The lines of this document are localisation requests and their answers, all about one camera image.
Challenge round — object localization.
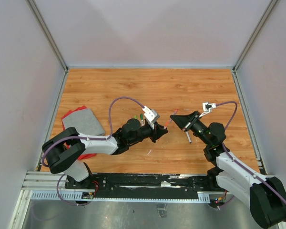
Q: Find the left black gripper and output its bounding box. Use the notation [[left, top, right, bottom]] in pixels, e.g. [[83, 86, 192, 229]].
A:
[[129, 122, 169, 145]]

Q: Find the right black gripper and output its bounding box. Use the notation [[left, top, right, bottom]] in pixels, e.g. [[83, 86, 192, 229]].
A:
[[170, 111, 212, 146]]

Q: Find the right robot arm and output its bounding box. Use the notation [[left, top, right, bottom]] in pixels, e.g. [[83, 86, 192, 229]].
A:
[[170, 111, 286, 229]]

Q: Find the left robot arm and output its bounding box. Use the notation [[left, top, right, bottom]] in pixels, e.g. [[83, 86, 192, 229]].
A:
[[42, 118, 168, 189]]

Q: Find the grey felt cloth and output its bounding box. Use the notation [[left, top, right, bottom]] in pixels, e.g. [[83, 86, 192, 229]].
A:
[[61, 108, 105, 136]]

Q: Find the red cloth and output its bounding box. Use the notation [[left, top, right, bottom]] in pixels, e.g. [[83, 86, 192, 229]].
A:
[[61, 105, 96, 160]]

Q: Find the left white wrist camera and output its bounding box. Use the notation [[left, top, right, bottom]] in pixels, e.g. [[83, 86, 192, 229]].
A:
[[142, 106, 160, 129]]

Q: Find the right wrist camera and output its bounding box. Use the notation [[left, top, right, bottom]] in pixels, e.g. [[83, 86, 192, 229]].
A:
[[199, 102, 216, 118]]

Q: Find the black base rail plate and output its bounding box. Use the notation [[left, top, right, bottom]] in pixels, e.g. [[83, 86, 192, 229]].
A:
[[65, 173, 225, 199]]

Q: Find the grey slotted cable duct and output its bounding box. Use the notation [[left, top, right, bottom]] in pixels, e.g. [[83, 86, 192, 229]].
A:
[[30, 191, 211, 203]]

